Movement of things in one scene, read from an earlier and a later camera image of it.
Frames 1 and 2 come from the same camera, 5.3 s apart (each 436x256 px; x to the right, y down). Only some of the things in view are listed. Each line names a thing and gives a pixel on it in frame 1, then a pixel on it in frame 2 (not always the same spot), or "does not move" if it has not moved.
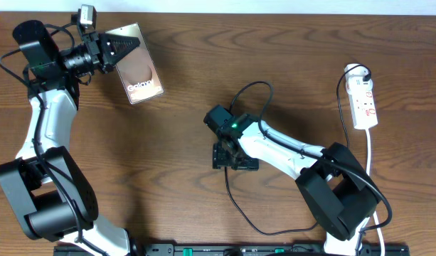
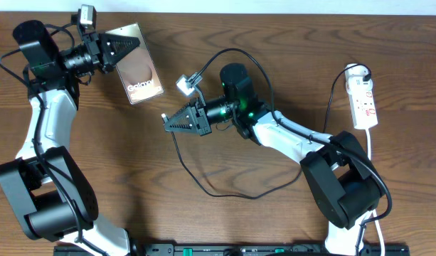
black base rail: (235, 249) does not move
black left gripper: (100, 52) does not move
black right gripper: (219, 161) → (195, 125)
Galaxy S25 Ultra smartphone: (136, 71) does not move
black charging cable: (347, 144) → (299, 168)
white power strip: (359, 86) does not move
